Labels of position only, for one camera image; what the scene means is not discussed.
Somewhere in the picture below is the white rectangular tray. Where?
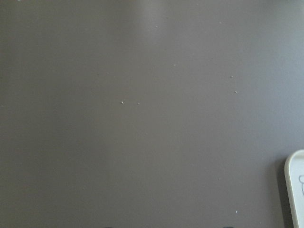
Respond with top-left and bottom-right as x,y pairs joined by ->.
284,150 -> 304,228

